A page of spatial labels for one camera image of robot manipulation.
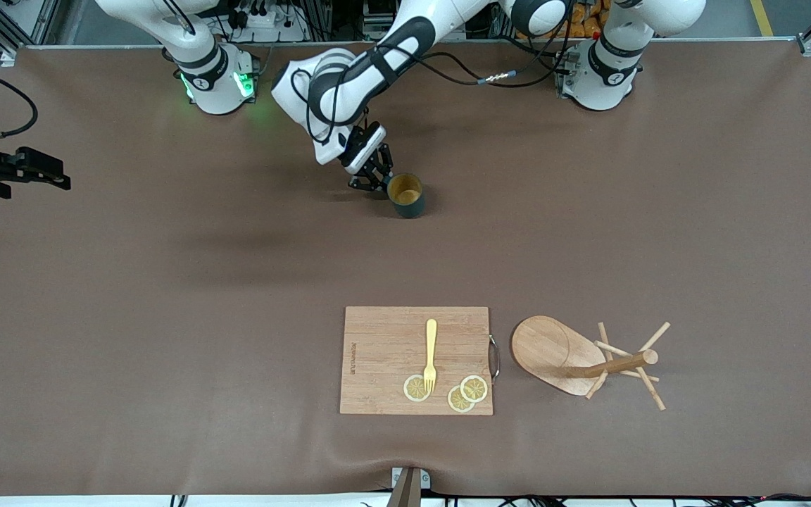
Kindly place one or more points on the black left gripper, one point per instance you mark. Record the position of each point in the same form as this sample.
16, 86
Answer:
375, 171

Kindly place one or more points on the dark green cup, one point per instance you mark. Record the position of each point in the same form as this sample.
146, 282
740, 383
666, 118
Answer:
409, 206

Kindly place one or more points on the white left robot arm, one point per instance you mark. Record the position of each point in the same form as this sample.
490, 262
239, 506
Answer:
599, 88

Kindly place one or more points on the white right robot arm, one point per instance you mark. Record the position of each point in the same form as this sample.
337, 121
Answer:
215, 91

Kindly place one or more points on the wooden cup rack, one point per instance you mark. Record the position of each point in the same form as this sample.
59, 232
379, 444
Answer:
546, 345

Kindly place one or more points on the wooden cutting board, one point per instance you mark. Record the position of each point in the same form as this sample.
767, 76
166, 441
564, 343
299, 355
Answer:
384, 352

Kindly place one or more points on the yellow wooden fork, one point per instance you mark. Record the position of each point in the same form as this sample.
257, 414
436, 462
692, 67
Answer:
431, 345

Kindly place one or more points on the white power strip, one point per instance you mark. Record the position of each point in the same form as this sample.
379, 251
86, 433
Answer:
265, 21

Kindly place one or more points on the lemon slice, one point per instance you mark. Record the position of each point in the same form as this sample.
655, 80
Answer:
476, 387
459, 401
414, 389

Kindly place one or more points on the brown table mat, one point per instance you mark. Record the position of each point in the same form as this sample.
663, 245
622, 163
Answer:
588, 211

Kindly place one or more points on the orange snack bag pile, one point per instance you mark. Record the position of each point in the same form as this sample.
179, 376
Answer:
585, 17

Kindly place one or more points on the aluminium frame strut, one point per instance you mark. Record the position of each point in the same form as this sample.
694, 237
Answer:
25, 28

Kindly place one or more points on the grey metal bracket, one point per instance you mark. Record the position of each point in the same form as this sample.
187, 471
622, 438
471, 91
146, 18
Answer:
425, 479

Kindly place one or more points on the brown tapered post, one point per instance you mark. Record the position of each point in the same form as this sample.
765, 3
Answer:
405, 493

